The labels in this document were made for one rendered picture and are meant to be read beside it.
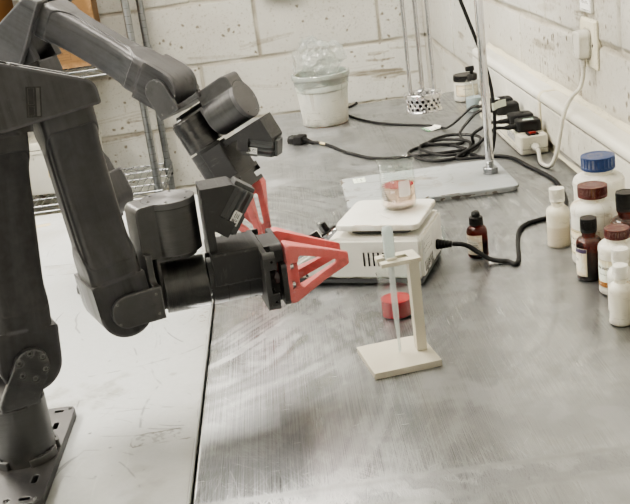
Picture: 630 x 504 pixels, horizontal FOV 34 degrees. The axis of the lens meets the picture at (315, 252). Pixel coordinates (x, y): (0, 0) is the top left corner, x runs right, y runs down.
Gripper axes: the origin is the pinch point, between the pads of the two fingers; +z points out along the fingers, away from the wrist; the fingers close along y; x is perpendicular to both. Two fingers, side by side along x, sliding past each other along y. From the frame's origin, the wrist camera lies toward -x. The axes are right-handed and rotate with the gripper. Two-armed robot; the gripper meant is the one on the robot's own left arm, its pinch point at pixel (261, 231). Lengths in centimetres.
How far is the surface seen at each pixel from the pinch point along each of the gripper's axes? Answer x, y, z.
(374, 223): -17.8, -4.2, 6.4
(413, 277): -28.1, -27.4, 10.3
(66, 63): 116, 164, -63
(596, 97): -43, 51, 14
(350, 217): -14.0, -1.3, 4.5
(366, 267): -13.8, -5.4, 11.1
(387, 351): -20.6, -27.8, 16.7
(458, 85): -6, 116, 5
